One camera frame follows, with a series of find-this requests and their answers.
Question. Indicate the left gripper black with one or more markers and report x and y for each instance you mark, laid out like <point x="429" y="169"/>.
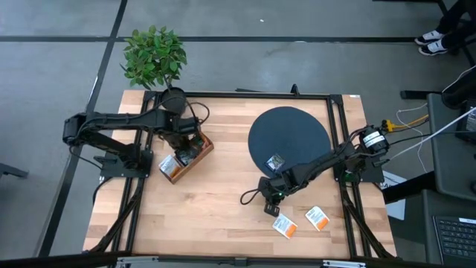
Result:
<point x="179" y="139"/>

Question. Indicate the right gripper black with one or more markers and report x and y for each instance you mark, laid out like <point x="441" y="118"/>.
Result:
<point x="276" y="184"/>

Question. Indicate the dark blue tea bag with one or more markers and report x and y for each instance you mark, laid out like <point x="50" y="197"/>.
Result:
<point x="186" y="157"/>
<point x="275" y="162"/>

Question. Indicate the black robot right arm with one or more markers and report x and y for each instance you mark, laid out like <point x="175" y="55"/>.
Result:
<point x="327" y="160"/>

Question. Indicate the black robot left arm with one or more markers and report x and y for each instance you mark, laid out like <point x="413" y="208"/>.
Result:
<point x="111" y="121"/>

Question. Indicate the brown wooden box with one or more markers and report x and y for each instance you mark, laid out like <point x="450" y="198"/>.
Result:
<point x="202" y="153"/>

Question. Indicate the dark blue round mat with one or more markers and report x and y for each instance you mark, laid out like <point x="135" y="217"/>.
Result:
<point x="290" y="130"/>

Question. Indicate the green plant in black pot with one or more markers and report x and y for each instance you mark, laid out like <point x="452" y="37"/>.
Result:
<point x="154" y="56"/>

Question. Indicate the white paper sheet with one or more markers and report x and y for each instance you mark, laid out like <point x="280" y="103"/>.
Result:
<point x="396" y="208"/>

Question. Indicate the grey desk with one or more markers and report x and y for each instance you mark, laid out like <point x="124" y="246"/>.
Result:
<point x="446" y="167"/>
<point x="427" y="238"/>

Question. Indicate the black chair base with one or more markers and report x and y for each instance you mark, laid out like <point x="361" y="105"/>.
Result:
<point x="11" y="171"/>

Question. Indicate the black keyboard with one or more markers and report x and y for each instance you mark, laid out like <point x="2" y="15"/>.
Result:
<point x="455" y="240"/>

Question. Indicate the black chair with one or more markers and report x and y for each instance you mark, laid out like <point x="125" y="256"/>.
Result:
<point x="461" y="89"/>

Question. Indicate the person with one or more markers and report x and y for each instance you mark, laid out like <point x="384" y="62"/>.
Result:
<point x="442" y="35"/>

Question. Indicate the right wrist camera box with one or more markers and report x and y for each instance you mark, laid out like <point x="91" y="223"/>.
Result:
<point x="271" y="209"/>

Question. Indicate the black aluminium table frame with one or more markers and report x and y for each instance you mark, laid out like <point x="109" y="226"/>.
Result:
<point x="260" y="95"/>

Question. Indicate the grey metal bracket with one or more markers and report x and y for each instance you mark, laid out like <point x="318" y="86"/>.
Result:
<point x="344" y="264"/>
<point x="137" y="260"/>

